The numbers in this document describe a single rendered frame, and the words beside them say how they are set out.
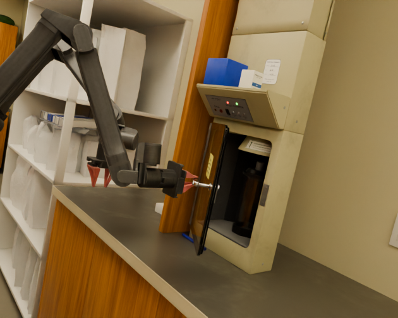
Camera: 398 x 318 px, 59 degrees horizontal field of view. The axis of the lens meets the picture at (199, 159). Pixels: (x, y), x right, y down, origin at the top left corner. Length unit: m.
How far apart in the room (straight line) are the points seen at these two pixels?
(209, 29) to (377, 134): 0.72
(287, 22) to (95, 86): 0.62
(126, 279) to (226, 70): 0.76
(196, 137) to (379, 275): 0.82
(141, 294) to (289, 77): 0.81
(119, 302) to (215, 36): 1.00
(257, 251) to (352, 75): 0.79
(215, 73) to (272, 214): 0.50
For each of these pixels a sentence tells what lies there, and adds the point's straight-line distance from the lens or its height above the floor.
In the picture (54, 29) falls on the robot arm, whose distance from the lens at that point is 1.00.
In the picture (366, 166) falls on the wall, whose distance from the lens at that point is 1.43.
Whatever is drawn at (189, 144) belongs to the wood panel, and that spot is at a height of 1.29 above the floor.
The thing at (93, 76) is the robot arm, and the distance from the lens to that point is 0.98.
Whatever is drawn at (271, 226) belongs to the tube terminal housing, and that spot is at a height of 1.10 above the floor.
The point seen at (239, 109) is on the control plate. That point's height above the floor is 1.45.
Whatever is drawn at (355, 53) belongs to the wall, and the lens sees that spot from 1.55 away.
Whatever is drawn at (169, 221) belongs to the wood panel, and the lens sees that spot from 1.37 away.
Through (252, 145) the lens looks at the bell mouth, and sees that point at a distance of 1.20.
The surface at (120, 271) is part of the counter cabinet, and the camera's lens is 1.28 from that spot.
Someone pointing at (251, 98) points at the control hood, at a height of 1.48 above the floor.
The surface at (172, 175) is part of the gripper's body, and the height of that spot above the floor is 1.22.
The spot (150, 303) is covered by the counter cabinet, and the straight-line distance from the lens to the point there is 1.14.
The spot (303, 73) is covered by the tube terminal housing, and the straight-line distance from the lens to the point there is 1.14.
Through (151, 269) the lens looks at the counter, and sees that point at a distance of 1.07.
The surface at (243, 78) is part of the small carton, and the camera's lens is 1.13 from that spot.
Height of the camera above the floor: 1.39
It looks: 6 degrees down
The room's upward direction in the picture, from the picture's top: 12 degrees clockwise
